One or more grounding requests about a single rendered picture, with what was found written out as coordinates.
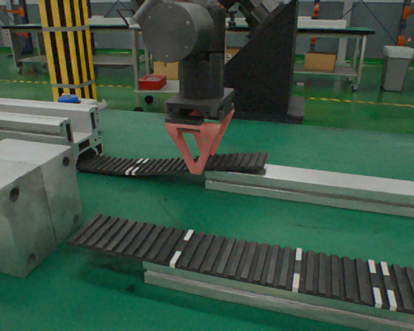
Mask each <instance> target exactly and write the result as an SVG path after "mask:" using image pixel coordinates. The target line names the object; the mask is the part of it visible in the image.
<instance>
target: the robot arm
mask: <svg viewBox="0 0 414 331"><path fill-rule="evenodd" d="M216 1H217V2H218V3H219V4H220V5H212V4H211V3H210V2H209V0H130V2H131V4H132V5H133V6H134V7H135V9H136V10H137V12H136V13H135V15H134V16H133V18H134V20H135V21H136V22H137V24H138V25H139V27H140V28H141V34H142V39H143V41H144V45H145V47H146V48H147V50H148V51H149V53H151V55H152V56H153V57H154V58H156V59H158V60H159V61H163V62H166V63H175V62H179V93H177V94H176V95H174V96H173V97H171V98H169V99H167V100H166V101H164V112H166V113H170V114H168V115H167V116H165V117H164V124H165V129H166V130H167V131H168V133H169V135H170V136H171V139H172V140H173V141H174V143H175V145H176V146H177V148H178V149H179V151H180V152H181V155H182V157H183V159H184V161H185V163H186V165H187V166H188V169H189V170H190V172H191V173H193V174H201V173H202V171H203V169H204V166H205V164H206V163H207V160H208V158H209V155H210V154H212V155H214V153H215V151H216V150H217V147H218V145H219V142H220V141H221V138H222V136H223V134H224V131H225V130H226V128H227V126H228V124H229V122H230V120H231V118H232V115H233V112H234V103H232V99H234V89H233V88H225V87H224V68H225V52H224V51H225V39H226V9H229V8H230V7H231V6H233V5H234V4H236V3H237V2H239V3H240V4H239V7H238V10H239V11H240V12H241V13H242V14H243V15H244V17H245V19H244V21H245V22H246V23H247V24H248V25H249V26H250V27H251V28H252V29H253V30H251V31H250V33H249V34H248V36H247V37H248V39H249V40H251V39H252V38H253V37H254V36H255V35H256V34H257V33H258V32H259V31H260V30H261V29H262V28H263V27H264V26H265V25H266V24H267V23H268V22H269V21H270V20H271V19H272V18H273V17H274V16H275V15H276V14H277V13H278V12H280V11H281V10H282V9H283V8H284V7H285V5H286V4H287V3H288V2H287V0H283V1H282V2H281V3H280V4H278V3H277V2H276V1H275V0H216ZM222 6H223V7H225V8H222ZM204 119H208V120H216V121H220V123H211V122H204ZM182 133H191V134H193V135H194V138H195V142H196V143H197V145H198V148H199V151H200V158H199V160H198V163H195V162H194V161H193V158H192V155H191V153H190V150H189V149H188V145H186V142H185V140H184V136H183V134H182ZM203 137H204V138H205V139H206V140H205V142H204V138H203Z"/></svg>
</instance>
